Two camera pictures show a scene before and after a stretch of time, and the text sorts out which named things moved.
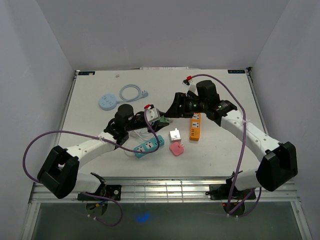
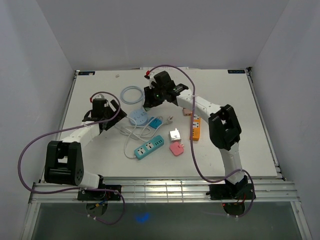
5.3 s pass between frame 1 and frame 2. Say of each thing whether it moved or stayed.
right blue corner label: stayed
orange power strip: stayed
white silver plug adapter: stayed
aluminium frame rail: stayed
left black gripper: moved
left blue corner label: stayed
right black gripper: moved
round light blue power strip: moved
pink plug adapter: stayed
